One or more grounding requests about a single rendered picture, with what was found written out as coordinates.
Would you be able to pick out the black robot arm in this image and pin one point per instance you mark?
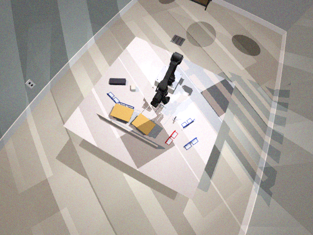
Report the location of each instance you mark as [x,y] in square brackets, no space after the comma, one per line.
[169,79]

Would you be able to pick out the tan rectangular block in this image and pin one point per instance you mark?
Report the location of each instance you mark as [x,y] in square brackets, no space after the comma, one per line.
[122,113]

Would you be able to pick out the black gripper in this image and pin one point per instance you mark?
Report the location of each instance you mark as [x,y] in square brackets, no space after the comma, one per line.
[156,104]

